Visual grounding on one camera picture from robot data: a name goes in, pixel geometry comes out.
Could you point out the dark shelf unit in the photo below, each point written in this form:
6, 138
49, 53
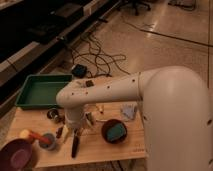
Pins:
36, 20

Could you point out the purple bowl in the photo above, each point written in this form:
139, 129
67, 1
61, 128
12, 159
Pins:
15, 155

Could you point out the office chair base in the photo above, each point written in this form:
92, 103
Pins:
135, 4

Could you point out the green plastic tray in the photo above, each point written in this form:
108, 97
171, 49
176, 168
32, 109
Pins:
39, 91

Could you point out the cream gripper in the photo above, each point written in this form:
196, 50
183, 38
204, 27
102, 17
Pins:
67, 132

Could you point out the small grey cup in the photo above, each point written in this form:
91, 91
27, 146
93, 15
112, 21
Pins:
49, 142

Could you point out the teal sponge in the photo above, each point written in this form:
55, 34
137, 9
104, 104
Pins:
115, 132

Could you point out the wooden folding table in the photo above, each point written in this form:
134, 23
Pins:
92, 146

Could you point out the black power adapter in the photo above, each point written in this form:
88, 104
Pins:
79, 71

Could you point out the dark red bowl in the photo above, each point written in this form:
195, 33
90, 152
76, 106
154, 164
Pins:
107, 125

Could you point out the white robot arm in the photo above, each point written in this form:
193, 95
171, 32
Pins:
177, 115

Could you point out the brown pine cone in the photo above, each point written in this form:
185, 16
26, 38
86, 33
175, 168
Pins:
59, 132

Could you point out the crumpled blue cloth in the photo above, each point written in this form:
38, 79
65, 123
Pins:
129, 111

